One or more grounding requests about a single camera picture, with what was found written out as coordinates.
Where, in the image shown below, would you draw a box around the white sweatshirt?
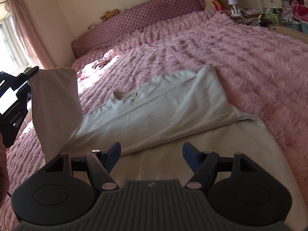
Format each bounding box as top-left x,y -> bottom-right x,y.
29,64 -> 307,230

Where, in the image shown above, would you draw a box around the small pink garment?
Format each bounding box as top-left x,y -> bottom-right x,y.
77,57 -> 111,80

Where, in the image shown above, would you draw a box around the pink fluffy blanket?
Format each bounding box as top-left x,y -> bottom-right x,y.
0,9 -> 308,231

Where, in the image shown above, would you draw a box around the pink curtain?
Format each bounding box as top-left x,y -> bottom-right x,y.
4,0 -> 55,69

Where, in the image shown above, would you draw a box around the brown teddy bear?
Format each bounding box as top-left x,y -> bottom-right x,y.
100,9 -> 120,22

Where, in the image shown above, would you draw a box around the wooden nightstand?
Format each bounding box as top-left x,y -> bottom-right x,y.
231,12 -> 264,21

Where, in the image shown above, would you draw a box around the red snack bag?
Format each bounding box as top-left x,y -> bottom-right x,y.
211,0 -> 227,12

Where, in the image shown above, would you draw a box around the purple quilted headboard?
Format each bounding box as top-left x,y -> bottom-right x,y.
71,0 -> 205,59

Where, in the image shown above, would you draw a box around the white bedside lamp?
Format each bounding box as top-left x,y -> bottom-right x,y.
228,0 -> 239,15

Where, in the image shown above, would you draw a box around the white storage shelf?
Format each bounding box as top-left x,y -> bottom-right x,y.
259,0 -> 307,33

